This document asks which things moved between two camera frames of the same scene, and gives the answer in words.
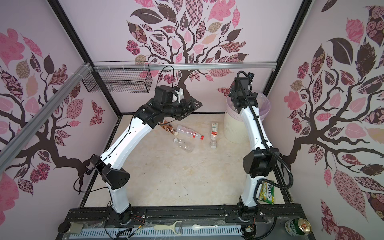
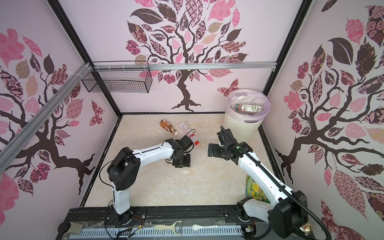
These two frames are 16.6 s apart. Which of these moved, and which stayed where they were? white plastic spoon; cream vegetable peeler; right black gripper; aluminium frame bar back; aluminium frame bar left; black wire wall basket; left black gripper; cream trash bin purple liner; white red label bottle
Moved: left black gripper; white red label bottle; right black gripper
Stayed: aluminium frame bar back; cream vegetable peeler; black wire wall basket; aluminium frame bar left; white plastic spoon; cream trash bin purple liner
